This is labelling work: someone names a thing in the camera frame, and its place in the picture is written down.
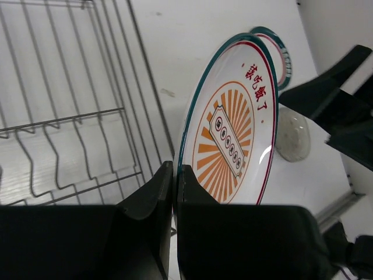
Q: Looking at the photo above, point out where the aluminium right side rail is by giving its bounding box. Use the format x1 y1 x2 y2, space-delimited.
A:
315 191 365 233

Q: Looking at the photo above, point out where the green red rimmed white plate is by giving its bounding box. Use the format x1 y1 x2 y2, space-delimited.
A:
249 26 293 91

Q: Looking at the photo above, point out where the grey wire dish rack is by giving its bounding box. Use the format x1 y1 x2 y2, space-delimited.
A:
1 1 174 206

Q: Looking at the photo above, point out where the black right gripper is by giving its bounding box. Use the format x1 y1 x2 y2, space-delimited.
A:
279 45 372 170

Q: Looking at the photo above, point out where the orange sunburst white plate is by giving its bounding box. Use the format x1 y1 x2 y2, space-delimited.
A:
174 33 279 205

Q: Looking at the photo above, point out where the clear glass square plate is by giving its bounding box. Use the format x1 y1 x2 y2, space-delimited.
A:
275 107 311 162

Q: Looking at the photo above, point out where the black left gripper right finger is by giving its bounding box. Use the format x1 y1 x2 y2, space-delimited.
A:
176 165 333 279

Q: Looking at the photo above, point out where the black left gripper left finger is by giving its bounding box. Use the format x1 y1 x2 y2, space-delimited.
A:
1 161 173 279

